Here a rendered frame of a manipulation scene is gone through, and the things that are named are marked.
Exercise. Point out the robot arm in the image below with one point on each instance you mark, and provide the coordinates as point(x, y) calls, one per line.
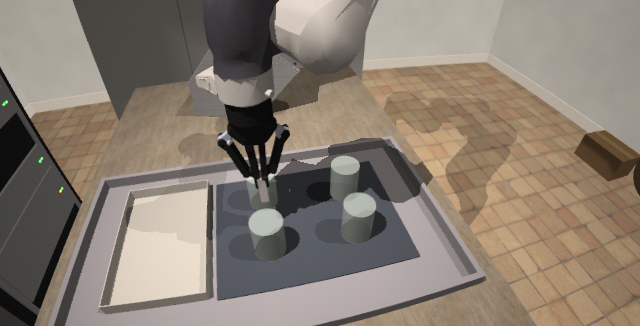
point(323, 35)

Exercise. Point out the clear glass cylinder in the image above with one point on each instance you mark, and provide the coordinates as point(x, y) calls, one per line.
point(344, 177)
point(254, 194)
point(357, 217)
point(268, 236)

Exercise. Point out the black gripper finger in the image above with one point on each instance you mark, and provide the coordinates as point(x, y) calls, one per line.
point(282, 134)
point(224, 141)

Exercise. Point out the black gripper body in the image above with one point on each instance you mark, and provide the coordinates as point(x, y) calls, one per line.
point(251, 119)

